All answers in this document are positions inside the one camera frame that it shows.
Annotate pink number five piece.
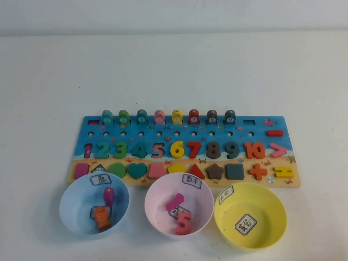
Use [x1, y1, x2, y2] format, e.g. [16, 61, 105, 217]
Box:
[175, 211, 192, 236]

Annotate blue wooden puzzle board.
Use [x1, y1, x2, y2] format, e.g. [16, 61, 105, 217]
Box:
[67, 115, 302, 188]

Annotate yellow number six piece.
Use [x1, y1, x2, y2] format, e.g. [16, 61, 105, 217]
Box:
[170, 141, 186, 159]

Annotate red number seven piece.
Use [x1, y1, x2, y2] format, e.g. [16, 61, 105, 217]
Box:
[187, 141, 202, 159]

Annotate dark teal number four piece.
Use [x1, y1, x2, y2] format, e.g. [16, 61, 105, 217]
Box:
[132, 141, 148, 159]

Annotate yellow pentagon shape piece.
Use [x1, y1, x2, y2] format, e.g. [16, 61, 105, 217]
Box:
[167, 163, 187, 176]

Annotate brown number eight piece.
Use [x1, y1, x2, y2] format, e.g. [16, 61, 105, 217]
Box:
[206, 142, 221, 160]

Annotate pink trapezoid shape piece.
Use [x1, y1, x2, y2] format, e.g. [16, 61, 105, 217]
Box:
[148, 164, 166, 180]

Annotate red triangle shape piece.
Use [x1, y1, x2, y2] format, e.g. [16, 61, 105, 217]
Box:
[187, 164, 206, 179]

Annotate teal heart shape piece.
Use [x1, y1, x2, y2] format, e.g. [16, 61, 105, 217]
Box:
[128, 164, 148, 181]

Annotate green number three piece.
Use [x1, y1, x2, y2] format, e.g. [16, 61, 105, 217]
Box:
[114, 141, 129, 159]

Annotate brown star shape piece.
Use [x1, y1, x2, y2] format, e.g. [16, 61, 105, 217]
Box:
[205, 163, 225, 181]

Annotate slate number nine piece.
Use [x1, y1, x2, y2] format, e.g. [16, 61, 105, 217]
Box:
[225, 141, 240, 160]

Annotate green circle shape piece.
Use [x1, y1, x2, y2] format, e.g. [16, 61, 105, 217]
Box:
[109, 163, 127, 179]

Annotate magenta number one piece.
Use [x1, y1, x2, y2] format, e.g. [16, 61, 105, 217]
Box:
[165, 192, 186, 212]

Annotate slate square shape piece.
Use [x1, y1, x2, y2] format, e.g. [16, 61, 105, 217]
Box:
[226, 163, 245, 181]

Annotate teal number two piece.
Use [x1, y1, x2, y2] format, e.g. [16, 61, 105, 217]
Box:
[95, 142, 110, 160]

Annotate orange number ten piece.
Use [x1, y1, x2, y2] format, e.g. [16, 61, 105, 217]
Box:
[243, 141, 266, 160]

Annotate pink plastic bowl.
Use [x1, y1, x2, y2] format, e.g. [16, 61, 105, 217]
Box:
[144, 172, 214, 241]

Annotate purple wooden fish piece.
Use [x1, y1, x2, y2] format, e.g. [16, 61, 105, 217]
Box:
[104, 186, 115, 207]

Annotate orange plus sign piece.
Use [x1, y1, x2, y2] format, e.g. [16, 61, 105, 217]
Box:
[248, 163, 269, 181]

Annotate magenta rectangle shape piece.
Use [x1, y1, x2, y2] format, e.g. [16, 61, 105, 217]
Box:
[75, 163, 90, 179]

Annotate pink greater-than sign piece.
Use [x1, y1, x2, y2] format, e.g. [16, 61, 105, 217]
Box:
[269, 143, 288, 158]

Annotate orange wooden fish piece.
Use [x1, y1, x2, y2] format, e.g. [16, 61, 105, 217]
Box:
[94, 206, 111, 231]

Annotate yellow equals sign piece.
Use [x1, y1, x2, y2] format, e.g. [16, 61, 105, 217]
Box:
[273, 166, 294, 179]

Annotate yellow plastic bowl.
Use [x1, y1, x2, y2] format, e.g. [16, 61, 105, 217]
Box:
[214, 181, 288, 253]

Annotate light blue plastic bowl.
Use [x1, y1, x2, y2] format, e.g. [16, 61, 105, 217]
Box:
[59, 171, 131, 240]

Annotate yellow fish peg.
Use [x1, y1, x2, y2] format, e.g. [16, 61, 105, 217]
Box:
[171, 109, 183, 125]

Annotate pink fish peg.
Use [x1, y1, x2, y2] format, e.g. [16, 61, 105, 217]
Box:
[154, 109, 166, 126]

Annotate red fish peg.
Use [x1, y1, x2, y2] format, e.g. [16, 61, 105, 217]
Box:
[188, 109, 201, 125]

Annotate dark teal fish peg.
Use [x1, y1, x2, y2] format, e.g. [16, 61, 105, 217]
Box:
[136, 109, 148, 126]

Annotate brown fish peg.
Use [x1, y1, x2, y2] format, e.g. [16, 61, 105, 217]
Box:
[206, 109, 218, 125]

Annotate green fish peg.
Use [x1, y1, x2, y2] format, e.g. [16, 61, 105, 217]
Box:
[118, 109, 131, 127]

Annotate small paper label number characters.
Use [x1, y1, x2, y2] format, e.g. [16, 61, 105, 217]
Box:
[182, 173, 202, 189]

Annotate slate fish peg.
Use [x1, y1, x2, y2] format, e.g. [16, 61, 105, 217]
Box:
[224, 109, 236, 126]

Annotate large paper label number characters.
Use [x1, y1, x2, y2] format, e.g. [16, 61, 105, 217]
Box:
[169, 206, 191, 219]

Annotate paper label fish character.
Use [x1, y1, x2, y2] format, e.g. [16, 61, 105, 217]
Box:
[89, 174, 112, 186]

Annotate paper label under fish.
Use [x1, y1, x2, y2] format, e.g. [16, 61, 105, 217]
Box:
[90, 206, 113, 218]

